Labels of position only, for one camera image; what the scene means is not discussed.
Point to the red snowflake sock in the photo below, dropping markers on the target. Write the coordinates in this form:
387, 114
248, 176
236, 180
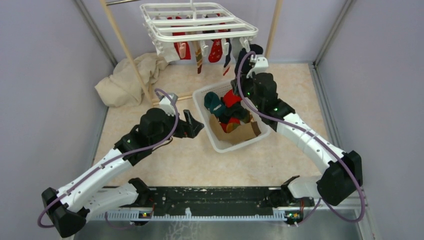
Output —
216, 51

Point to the red sock in basket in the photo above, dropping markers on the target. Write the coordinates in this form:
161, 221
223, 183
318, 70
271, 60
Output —
229, 99

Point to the beige crumpled cloth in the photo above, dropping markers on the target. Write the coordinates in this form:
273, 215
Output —
122, 87

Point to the white plastic laundry basket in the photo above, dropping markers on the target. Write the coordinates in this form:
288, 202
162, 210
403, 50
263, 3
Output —
232, 118

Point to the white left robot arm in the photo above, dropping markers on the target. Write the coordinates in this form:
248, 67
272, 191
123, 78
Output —
71, 206

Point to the teal sock in basket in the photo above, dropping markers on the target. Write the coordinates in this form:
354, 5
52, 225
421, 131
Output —
213, 103

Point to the brown cloth in basket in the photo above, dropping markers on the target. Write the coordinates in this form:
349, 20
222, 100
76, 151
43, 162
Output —
240, 134

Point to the wooden drying rack frame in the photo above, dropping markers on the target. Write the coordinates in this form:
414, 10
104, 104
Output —
205, 49

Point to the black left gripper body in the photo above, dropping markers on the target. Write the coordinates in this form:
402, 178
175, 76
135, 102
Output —
182, 130

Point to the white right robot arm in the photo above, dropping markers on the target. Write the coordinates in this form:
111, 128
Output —
340, 171

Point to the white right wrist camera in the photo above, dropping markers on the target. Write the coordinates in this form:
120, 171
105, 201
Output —
259, 64

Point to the brown striped sock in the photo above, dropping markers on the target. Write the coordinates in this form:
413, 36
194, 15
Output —
198, 56

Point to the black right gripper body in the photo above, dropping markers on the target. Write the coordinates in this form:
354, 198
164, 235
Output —
247, 87

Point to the navy red sock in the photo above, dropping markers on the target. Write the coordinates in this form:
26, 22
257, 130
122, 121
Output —
226, 66

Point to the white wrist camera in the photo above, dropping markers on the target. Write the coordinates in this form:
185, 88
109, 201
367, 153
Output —
167, 105
259, 64

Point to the red plain sock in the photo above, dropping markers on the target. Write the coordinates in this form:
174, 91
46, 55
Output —
182, 48

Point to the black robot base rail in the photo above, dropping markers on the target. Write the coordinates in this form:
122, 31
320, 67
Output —
246, 203

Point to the white plastic sock hanger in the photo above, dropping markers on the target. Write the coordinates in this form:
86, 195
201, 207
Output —
196, 18

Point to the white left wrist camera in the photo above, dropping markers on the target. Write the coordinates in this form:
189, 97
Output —
167, 105

